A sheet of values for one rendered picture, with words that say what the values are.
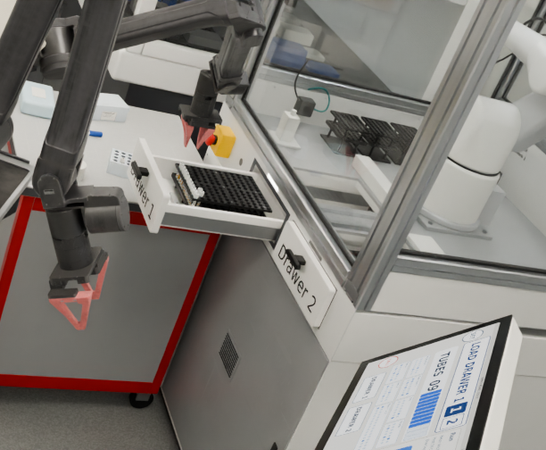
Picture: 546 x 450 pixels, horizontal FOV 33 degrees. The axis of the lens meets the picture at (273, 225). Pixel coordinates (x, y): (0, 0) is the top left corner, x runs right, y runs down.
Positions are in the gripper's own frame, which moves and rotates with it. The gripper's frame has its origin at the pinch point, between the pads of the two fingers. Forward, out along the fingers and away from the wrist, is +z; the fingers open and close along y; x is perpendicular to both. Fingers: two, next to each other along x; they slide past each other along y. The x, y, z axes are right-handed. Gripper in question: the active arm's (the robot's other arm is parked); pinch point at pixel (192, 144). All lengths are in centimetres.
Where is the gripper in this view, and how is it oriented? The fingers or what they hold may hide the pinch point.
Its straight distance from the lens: 236.7
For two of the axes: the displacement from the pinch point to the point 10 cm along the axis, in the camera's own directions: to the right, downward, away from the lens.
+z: -2.9, 8.4, 4.6
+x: -2.8, -5.3, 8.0
